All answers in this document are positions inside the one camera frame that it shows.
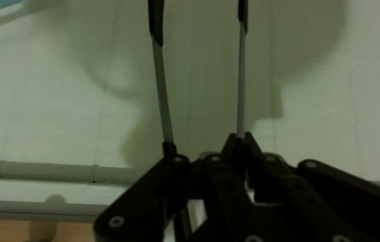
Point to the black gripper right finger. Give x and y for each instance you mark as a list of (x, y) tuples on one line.
[(324, 202)]

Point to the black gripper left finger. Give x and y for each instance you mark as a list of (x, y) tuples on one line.
[(144, 202)]

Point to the black and steel tongs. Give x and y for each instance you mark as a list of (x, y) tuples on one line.
[(163, 89)]

